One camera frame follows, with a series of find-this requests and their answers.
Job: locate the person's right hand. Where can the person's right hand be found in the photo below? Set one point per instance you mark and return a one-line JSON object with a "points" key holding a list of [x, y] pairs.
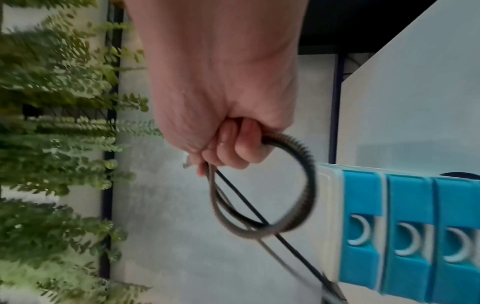
{"points": [[225, 89]]}

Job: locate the white table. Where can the white table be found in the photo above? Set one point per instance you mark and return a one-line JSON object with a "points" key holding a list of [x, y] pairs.
{"points": [[412, 89]]}

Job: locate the black frame bar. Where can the black frame bar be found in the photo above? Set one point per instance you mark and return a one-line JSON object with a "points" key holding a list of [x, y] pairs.
{"points": [[108, 190]]}

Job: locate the white drawer cabinet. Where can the white drawer cabinet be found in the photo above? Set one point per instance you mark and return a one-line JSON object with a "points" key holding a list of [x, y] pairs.
{"points": [[330, 207]]}

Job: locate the green artificial plant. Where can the green artificial plant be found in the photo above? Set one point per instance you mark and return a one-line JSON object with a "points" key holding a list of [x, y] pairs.
{"points": [[45, 74]]}

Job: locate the blue plastic drawer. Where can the blue plastic drawer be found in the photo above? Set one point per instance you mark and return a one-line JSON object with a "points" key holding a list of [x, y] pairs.
{"points": [[362, 190], [407, 196], [455, 202]]}

